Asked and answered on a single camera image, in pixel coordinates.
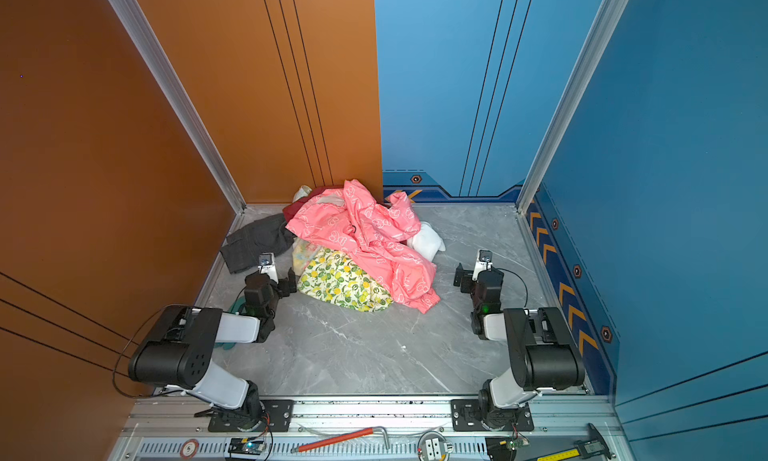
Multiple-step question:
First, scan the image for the dark red cloth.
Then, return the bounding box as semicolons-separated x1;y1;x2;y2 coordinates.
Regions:
282;186;340;222

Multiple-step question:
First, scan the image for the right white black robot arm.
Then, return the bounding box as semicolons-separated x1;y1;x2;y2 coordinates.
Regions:
454;262;586;432

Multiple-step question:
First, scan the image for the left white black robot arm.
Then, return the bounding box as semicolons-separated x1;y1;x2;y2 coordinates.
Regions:
128;269;297;433

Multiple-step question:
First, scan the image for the dark grey cloth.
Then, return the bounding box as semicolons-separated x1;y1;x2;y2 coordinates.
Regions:
220;213;295;274

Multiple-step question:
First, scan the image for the lemon print cloth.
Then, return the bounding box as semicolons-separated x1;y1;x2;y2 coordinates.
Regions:
298;248;393;312

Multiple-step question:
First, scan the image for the white cloth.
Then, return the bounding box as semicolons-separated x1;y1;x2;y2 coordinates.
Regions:
406;221;446;262

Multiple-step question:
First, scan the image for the pink patterned cloth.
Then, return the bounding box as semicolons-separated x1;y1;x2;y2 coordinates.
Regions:
287;179;440;314

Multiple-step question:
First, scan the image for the green work glove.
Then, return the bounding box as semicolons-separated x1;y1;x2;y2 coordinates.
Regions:
228;296;245;315

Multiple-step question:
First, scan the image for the green circuit board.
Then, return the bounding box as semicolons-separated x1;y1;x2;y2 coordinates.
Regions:
226;437;267;460

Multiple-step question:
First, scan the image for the small white connector block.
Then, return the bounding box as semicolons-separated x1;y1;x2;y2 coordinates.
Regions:
417;431;454;461

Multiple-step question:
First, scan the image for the yellow tape measure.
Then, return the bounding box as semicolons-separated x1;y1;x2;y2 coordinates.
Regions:
536;449;581;461

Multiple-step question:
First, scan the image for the black digital caliper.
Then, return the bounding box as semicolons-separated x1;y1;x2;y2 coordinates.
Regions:
575;423;615;460

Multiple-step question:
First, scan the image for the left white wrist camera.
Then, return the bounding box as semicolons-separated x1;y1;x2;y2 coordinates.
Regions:
257;252;279;283

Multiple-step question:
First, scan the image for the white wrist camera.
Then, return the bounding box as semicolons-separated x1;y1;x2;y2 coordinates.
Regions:
257;252;279;283
472;249;493;281

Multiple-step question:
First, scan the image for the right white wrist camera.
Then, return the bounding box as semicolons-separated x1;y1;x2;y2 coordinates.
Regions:
472;249;493;281

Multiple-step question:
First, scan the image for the cream cloth at wall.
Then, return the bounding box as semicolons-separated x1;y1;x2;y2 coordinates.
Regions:
292;185;312;202

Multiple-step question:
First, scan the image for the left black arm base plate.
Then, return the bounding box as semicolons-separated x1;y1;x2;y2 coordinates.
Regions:
206;399;294;434

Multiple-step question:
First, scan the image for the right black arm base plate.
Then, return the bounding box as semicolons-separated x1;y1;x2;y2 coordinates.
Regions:
450;399;535;433

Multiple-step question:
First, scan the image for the small board with wires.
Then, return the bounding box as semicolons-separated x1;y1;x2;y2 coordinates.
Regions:
485;435;530;461

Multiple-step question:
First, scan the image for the red handled hex key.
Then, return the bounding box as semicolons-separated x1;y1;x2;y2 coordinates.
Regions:
291;426;391;453

